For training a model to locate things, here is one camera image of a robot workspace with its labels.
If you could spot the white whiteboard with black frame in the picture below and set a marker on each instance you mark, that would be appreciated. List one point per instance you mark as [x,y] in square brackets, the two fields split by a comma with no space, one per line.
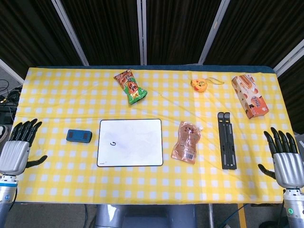
[130,142]

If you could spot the orange green snack bag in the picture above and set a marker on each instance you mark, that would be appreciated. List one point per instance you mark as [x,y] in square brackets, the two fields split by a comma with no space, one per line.
[130,87]

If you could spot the blue whiteboard eraser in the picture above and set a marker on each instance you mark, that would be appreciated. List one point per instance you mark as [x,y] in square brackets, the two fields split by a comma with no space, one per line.
[78,135]

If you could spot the orange biscuit box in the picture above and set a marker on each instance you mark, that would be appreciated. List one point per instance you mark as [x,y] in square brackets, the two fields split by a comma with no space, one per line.
[249,96]

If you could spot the orange spouted drink pouch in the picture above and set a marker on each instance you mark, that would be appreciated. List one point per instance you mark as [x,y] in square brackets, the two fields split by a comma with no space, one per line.
[188,142]

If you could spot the yellow white checkered tablecloth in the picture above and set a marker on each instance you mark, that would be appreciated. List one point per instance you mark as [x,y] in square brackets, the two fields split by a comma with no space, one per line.
[152,185]

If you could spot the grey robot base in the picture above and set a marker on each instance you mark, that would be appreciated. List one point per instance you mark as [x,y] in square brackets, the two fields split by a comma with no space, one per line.
[146,216]

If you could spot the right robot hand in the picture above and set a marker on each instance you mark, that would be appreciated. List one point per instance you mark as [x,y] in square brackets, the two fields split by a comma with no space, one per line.
[286,166]

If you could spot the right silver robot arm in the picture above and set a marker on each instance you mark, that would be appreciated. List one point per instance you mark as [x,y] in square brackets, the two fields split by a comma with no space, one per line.
[293,209]

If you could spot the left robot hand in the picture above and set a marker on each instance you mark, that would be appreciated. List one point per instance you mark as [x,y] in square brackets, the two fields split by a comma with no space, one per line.
[14,152]

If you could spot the black folding stand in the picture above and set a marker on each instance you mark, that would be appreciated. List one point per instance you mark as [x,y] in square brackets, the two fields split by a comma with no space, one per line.
[227,140]

